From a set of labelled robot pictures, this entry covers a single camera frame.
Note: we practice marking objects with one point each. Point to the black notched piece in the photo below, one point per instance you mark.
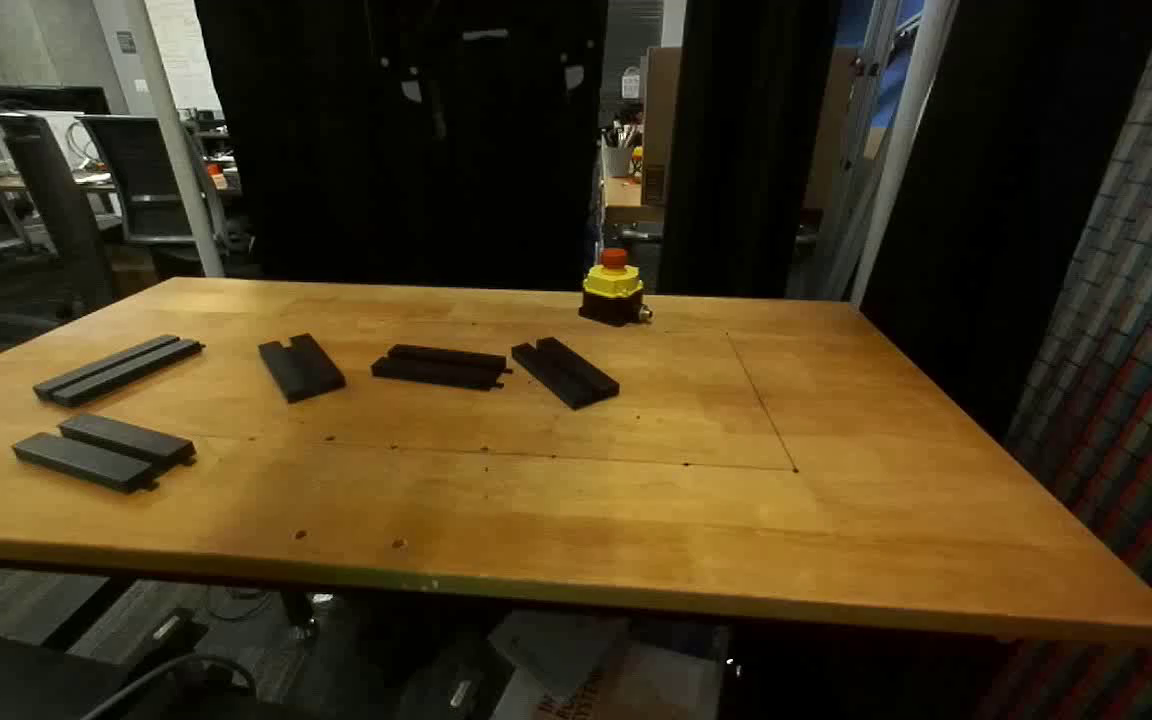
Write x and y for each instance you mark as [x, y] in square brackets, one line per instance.
[567, 374]
[300, 371]

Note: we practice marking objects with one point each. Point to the yellow red emergency stop button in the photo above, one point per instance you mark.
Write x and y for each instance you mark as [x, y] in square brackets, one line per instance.
[614, 288]

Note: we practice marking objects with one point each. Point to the black rectangular block piece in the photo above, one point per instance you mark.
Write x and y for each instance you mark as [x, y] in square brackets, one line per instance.
[440, 367]

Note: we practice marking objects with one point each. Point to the black curtain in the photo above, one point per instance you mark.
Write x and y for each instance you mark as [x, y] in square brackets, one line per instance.
[412, 141]

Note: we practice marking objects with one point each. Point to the long black grooved piece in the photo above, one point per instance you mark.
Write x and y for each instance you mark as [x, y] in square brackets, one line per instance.
[91, 380]

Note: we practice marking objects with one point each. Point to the colourful patterned panel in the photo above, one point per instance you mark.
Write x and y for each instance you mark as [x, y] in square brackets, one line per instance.
[1086, 428]

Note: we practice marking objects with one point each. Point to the dark metal shelving rack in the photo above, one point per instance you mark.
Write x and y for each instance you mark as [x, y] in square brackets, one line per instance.
[135, 169]

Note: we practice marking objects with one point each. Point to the white metal frame post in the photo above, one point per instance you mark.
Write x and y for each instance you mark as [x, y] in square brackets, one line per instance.
[174, 137]

